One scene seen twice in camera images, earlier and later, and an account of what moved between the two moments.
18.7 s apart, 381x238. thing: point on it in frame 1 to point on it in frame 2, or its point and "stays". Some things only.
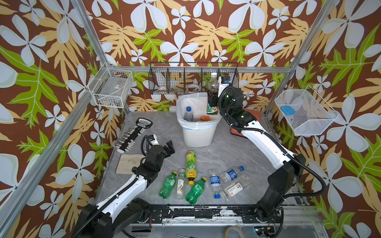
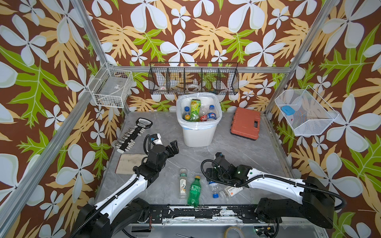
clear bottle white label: [234, 188] stays
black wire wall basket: [190, 78] stays
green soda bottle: [168, 185] to [187, 118]
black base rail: [202, 214] stays
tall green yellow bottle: [191, 170] to [195, 108]
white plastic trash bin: [199, 128] stays
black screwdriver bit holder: [129, 139] stays
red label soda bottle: [213, 94] to [204, 114]
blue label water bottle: [188, 116] stays
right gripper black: [220, 94] to [212, 173]
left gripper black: [169, 147] stays
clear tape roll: [193, 88] stays
